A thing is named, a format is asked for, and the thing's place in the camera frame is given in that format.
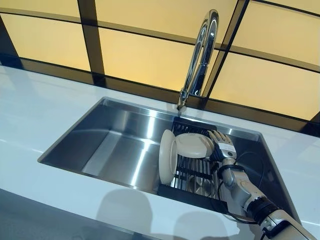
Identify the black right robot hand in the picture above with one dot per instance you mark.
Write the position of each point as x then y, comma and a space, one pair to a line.
225, 148

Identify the cream plate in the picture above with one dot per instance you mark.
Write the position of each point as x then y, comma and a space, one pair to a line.
192, 146
166, 160

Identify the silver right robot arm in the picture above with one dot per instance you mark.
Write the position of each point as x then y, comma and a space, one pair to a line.
240, 185

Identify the black dish drying rack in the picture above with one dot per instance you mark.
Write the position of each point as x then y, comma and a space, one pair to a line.
190, 200

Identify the chrome gooseneck faucet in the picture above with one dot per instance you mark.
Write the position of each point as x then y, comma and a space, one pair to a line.
200, 75

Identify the stainless steel sink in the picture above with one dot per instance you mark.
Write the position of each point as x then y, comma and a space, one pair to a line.
105, 150

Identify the dark lattice wall frame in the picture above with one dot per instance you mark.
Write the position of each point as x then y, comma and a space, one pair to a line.
92, 37

